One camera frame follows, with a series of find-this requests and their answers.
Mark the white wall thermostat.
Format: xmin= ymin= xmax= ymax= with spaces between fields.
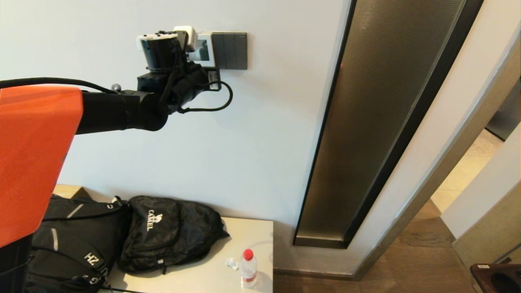
xmin=190 ymin=32 xmax=215 ymax=68

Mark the black Camel logo backpack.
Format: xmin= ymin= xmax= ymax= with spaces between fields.
xmin=117 ymin=196 xmax=230 ymax=275

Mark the large black backpack white lettering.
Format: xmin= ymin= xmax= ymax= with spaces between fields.
xmin=24 ymin=195 xmax=133 ymax=293

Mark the clear water bottle red cap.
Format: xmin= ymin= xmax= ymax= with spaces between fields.
xmin=239 ymin=249 xmax=258 ymax=289

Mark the dark grey appliance beyond doorway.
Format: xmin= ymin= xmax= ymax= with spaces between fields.
xmin=484 ymin=75 xmax=521 ymax=142

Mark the beige wooden cabinet side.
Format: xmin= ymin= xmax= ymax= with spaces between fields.
xmin=453 ymin=185 xmax=521 ymax=269

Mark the dark brown wooden object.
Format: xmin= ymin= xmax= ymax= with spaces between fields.
xmin=469 ymin=263 xmax=521 ymax=293

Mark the black looped gripper cable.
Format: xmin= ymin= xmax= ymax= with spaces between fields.
xmin=177 ymin=81 xmax=234 ymax=114

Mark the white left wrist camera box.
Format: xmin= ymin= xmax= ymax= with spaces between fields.
xmin=174 ymin=26 xmax=198 ymax=51

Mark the grey triple wall switch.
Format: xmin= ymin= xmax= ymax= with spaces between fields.
xmin=211 ymin=32 xmax=248 ymax=70

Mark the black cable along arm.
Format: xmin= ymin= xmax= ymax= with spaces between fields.
xmin=0 ymin=77 xmax=118 ymax=95

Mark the grey brown door frame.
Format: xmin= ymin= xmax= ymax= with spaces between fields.
xmin=352 ymin=24 xmax=521 ymax=282

